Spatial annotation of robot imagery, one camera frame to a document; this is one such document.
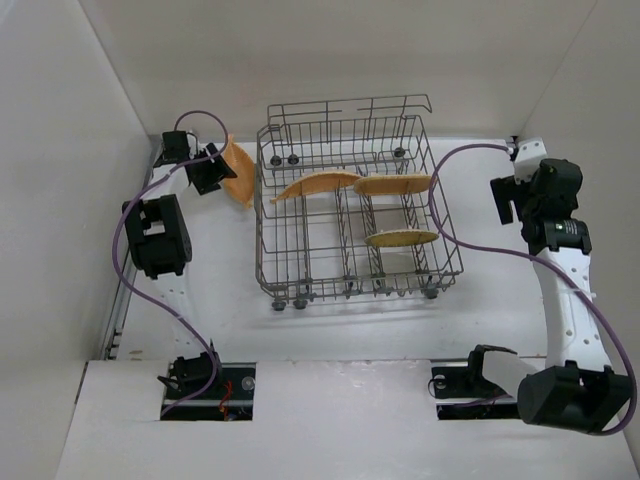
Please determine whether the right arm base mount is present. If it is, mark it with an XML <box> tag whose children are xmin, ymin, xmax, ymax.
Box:
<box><xmin>427</xmin><ymin>361</ymin><xmax>520</xmax><ymax>421</ymax></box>

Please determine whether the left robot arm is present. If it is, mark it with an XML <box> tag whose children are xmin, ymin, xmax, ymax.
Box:
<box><xmin>125</xmin><ymin>130</ymin><xmax>237</xmax><ymax>395</ymax></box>

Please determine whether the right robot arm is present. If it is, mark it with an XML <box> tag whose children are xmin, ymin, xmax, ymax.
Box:
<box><xmin>476</xmin><ymin>158</ymin><xmax>637</xmax><ymax>436</ymax></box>

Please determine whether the grey wire dish rack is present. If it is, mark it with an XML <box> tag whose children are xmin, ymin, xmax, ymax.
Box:
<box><xmin>254</xmin><ymin>94</ymin><xmax>463</xmax><ymax>311</ymax></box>

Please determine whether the round woven plate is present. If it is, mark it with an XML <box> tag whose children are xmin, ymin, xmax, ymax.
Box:
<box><xmin>365</xmin><ymin>229</ymin><xmax>439</xmax><ymax>248</ymax></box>
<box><xmin>353</xmin><ymin>174</ymin><xmax>432</xmax><ymax>196</ymax></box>

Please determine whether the fish-shaped woven plate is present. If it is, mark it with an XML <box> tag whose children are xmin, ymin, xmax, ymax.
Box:
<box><xmin>271</xmin><ymin>170</ymin><xmax>363</xmax><ymax>203</ymax></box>
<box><xmin>223</xmin><ymin>134</ymin><xmax>255</xmax><ymax>209</ymax></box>

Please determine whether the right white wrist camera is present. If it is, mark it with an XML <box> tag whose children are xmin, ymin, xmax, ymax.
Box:
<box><xmin>511</xmin><ymin>137</ymin><xmax>548</xmax><ymax>185</ymax></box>

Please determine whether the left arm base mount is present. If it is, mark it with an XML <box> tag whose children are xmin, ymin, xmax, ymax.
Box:
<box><xmin>158</xmin><ymin>356</ymin><xmax>257</xmax><ymax>422</ymax></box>

